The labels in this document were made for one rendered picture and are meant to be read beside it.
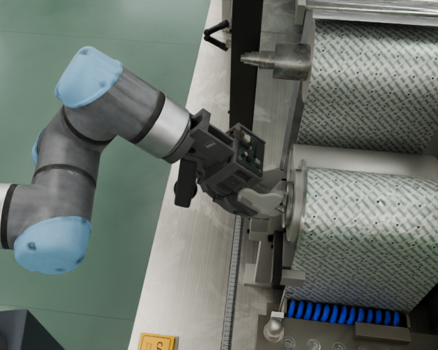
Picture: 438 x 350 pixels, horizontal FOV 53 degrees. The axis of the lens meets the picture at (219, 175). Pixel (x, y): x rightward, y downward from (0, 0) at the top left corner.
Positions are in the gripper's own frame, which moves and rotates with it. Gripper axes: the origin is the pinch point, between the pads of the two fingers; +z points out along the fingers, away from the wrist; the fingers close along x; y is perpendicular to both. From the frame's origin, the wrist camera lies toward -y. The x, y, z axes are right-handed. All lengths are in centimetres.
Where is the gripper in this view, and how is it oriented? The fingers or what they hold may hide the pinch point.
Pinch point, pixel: (271, 207)
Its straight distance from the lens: 69.1
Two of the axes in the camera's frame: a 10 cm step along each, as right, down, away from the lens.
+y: 6.4, -4.1, -6.5
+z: 7.6, 4.7, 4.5
